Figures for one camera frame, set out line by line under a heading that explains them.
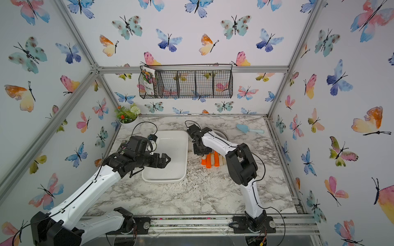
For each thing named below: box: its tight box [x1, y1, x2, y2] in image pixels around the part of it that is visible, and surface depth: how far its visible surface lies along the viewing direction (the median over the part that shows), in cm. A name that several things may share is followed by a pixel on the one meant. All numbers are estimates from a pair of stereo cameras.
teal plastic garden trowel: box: [235, 124, 265, 134], surface depth 113 cm
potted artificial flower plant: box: [114, 103, 141, 127], surface depth 104 cm
